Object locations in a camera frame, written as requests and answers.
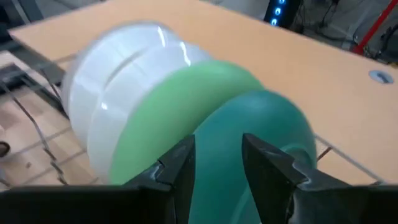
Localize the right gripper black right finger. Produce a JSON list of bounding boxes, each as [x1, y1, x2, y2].
[[241, 133, 398, 224]]

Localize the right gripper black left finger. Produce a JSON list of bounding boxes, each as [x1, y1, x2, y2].
[[0, 134, 196, 224]]

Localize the grey wire dish rack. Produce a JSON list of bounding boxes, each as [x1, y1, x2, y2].
[[0, 52, 386, 187]]

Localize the white bowl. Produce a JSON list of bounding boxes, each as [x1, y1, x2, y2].
[[86, 40, 212, 184]]

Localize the dark rimmed white plate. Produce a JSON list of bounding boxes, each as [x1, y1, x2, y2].
[[188, 90, 318, 224]]

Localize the green rimmed white plate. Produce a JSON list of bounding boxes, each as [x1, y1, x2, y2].
[[108, 60, 265, 187]]

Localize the blue patterned plate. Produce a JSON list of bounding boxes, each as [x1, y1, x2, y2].
[[62, 23, 175, 147]]

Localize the grey round desk grommet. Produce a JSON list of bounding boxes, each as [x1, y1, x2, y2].
[[369, 70, 394, 85]]

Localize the light wood desk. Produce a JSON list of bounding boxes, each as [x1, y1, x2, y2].
[[9, 0, 398, 187]]

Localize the red metal bar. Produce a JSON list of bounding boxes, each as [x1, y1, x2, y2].
[[353, 0, 398, 55]]

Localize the black computer blue lights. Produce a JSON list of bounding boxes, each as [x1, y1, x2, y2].
[[263, 0, 304, 27]]

